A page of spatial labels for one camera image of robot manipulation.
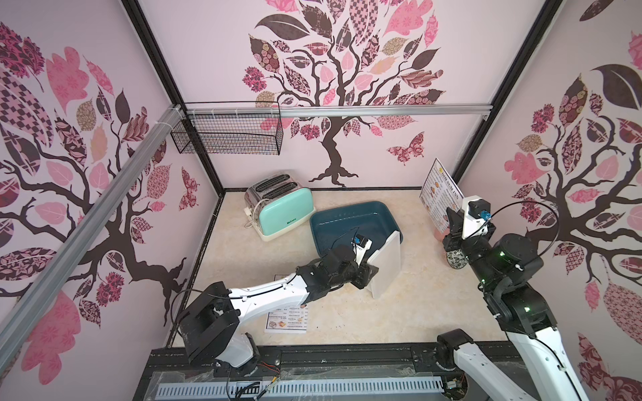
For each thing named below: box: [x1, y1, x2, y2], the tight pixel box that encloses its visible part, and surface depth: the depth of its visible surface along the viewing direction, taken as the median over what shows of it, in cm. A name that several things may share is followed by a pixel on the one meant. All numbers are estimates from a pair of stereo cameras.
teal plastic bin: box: [309, 200, 403, 257], surface depth 111 cm
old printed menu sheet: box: [264, 304, 308, 334], surface depth 83 cm
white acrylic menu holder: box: [366, 230, 403, 300], surface depth 81 cm
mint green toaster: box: [244, 172, 316, 243], surface depth 97 cm
